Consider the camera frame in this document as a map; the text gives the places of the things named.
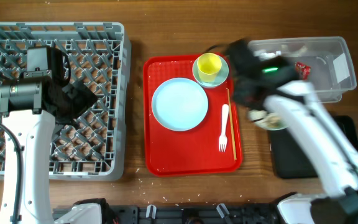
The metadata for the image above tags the green bowl with rice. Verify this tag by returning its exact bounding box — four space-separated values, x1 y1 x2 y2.
247 110 288 131

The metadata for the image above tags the red snack wrapper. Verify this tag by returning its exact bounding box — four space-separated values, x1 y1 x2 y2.
295 62 311 80

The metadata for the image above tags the white paper napkin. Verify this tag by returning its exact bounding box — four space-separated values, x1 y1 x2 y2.
254 50 281 60

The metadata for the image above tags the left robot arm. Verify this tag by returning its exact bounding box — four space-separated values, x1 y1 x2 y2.
0 46 98 223

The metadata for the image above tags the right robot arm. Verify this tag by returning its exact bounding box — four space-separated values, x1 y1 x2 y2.
224 39 358 223

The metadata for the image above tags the grey plastic dishwasher rack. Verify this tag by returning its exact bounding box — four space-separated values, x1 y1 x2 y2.
0 22 131 181

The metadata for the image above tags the clear plastic waste bin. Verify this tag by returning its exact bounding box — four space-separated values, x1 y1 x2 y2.
248 36 357 103

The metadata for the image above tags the small green saucer bowl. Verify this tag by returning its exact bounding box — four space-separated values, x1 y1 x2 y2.
192 55 229 88

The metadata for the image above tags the yellow plastic cup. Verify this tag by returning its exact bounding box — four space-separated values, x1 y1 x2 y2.
196 53 223 83

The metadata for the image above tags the wooden chopstick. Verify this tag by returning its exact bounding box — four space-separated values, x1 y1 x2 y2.
226 88 237 161

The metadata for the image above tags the white plastic fork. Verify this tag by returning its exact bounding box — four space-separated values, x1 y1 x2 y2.
218 104 229 152

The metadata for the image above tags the light blue round plate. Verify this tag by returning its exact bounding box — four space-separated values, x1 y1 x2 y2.
151 78 209 131

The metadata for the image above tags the black rectangular tray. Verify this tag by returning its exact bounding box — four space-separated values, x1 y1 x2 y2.
268 115 358 179

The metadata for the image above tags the white label on bin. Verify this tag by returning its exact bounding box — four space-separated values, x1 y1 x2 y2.
333 53 350 83

